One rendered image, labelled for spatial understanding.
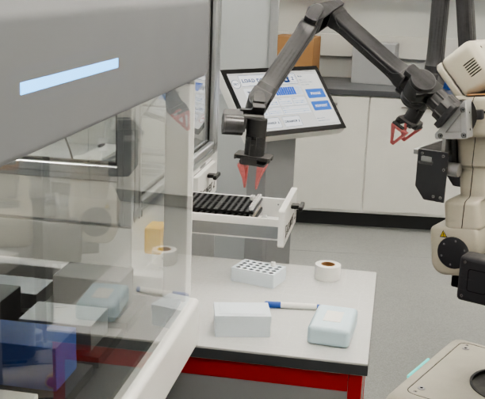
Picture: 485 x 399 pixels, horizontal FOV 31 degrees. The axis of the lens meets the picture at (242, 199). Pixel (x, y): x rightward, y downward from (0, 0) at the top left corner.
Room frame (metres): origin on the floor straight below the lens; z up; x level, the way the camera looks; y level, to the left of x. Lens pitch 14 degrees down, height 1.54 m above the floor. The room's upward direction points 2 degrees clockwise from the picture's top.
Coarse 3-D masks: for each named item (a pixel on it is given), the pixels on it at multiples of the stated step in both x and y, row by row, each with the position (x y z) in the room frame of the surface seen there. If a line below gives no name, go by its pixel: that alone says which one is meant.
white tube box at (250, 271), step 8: (240, 264) 2.22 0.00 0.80; (248, 264) 2.22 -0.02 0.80; (256, 264) 2.22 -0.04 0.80; (264, 264) 2.23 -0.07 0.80; (232, 272) 2.19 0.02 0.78; (240, 272) 2.18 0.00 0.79; (248, 272) 2.17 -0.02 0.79; (256, 272) 2.16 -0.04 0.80; (264, 272) 2.16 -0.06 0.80; (272, 272) 2.16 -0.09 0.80; (280, 272) 2.18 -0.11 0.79; (232, 280) 2.19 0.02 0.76; (240, 280) 2.18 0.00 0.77; (248, 280) 2.17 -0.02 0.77; (256, 280) 2.16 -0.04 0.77; (264, 280) 2.15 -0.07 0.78; (272, 280) 2.14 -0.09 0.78; (280, 280) 2.18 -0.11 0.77; (272, 288) 2.14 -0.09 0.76
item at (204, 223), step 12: (204, 192) 2.62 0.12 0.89; (264, 204) 2.58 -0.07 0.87; (276, 204) 2.57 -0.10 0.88; (204, 216) 2.37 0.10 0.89; (216, 216) 2.36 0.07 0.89; (228, 216) 2.36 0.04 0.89; (240, 216) 2.35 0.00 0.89; (276, 216) 2.57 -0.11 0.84; (192, 228) 2.37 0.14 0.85; (204, 228) 2.36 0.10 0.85; (216, 228) 2.36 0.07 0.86; (228, 228) 2.35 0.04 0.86; (240, 228) 2.35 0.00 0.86; (252, 228) 2.34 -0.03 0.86; (264, 228) 2.34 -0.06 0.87; (276, 228) 2.33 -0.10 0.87; (276, 240) 2.33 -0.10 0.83
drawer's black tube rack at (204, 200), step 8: (200, 200) 2.49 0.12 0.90; (208, 200) 2.50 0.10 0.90; (216, 200) 2.50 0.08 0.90; (224, 200) 2.50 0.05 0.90; (232, 200) 2.51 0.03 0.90; (240, 200) 2.51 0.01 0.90; (248, 200) 2.51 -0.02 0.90; (200, 208) 2.41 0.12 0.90; (208, 208) 2.40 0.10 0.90; (216, 208) 2.41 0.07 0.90; (224, 208) 2.41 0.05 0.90; (232, 208) 2.42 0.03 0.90; (240, 208) 2.42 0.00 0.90; (248, 208) 2.42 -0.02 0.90; (248, 216) 2.40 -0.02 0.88; (256, 216) 2.44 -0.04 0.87
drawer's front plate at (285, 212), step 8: (288, 192) 2.52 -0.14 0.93; (296, 192) 2.58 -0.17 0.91; (288, 200) 2.42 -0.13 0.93; (296, 200) 2.59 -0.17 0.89; (280, 208) 2.33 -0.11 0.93; (288, 208) 2.39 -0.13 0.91; (280, 216) 2.31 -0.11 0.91; (288, 216) 2.40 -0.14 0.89; (280, 224) 2.31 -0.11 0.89; (288, 224) 2.41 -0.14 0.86; (280, 232) 2.31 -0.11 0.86; (288, 232) 2.42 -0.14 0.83; (280, 240) 2.31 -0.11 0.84
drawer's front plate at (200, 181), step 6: (210, 162) 2.91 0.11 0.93; (216, 162) 2.95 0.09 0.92; (204, 168) 2.82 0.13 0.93; (210, 168) 2.85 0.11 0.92; (216, 168) 2.96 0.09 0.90; (198, 174) 2.72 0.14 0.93; (204, 174) 2.77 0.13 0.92; (198, 180) 2.68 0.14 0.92; (204, 180) 2.77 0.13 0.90; (210, 180) 2.86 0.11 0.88; (198, 186) 2.68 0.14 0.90; (204, 186) 2.77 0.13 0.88
